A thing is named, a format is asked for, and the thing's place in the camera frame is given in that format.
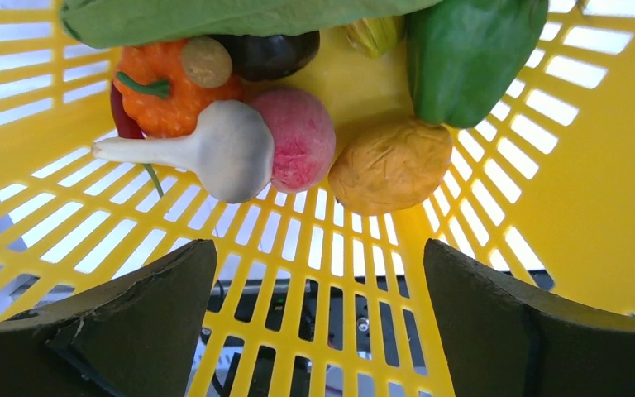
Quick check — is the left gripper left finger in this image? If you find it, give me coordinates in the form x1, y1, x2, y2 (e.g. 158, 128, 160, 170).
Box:
0, 240, 217, 396

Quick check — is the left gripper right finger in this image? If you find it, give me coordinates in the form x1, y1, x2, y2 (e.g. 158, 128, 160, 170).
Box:
423, 239, 635, 396

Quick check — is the yellow plastic basket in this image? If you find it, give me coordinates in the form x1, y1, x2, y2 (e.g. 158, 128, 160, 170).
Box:
0, 1, 635, 396

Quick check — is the white garlic bulb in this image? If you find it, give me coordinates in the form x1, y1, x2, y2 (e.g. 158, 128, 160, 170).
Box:
92, 100, 275, 203

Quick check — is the brown potato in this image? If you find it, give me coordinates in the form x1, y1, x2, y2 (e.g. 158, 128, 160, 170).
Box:
327, 117, 453, 216

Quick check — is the red chili pepper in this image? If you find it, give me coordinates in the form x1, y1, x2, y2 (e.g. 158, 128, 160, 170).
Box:
109, 82, 164, 198

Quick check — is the pink peach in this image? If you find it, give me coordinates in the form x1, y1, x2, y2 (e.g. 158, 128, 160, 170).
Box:
251, 88, 337, 194

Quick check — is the orange pumpkin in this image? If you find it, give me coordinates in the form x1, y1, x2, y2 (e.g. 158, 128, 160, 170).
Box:
112, 36, 245, 138

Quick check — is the green bell pepper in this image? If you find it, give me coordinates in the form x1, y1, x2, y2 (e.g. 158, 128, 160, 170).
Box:
406, 0, 549, 129

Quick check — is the dark purple eggplant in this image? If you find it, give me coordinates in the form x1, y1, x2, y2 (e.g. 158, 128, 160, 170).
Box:
212, 31, 321, 82

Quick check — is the large green leaf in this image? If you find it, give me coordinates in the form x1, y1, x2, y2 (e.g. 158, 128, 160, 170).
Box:
59, 0, 433, 49

